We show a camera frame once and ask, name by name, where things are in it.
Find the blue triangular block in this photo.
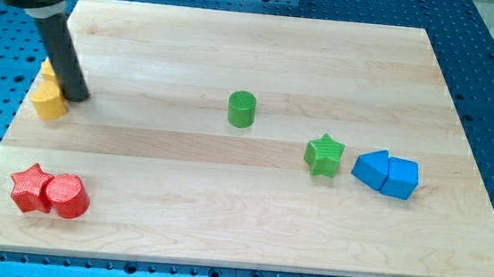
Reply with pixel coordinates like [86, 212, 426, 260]
[352, 149, 389, 191]

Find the yellow block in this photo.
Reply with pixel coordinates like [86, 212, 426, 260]
[30, 80, 68, 121]
[40, 59, 57, 83]

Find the red cylinder block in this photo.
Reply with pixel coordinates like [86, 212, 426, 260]
[45, 173, 90, 219]

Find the green cylinder block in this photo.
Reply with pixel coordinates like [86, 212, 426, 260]
[227, 90, 257, 129]

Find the yellow rear block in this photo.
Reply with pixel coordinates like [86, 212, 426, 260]
[40, 59, 57, 83]

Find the green star block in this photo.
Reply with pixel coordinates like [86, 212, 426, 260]
[304, 134, 345, 178]

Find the blue pentagon block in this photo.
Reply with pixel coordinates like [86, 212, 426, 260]
[380, 156, 419, 200]

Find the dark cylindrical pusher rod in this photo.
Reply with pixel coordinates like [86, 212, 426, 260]
[34, 13, 90, 102]

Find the yellow front block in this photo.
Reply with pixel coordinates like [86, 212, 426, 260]
[30, 80, 68, 121]

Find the light wooden board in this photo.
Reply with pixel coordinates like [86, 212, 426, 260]
[0, 0, 494, 277]

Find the red star block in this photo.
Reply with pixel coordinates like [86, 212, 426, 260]
[11, 164, 54, 214]

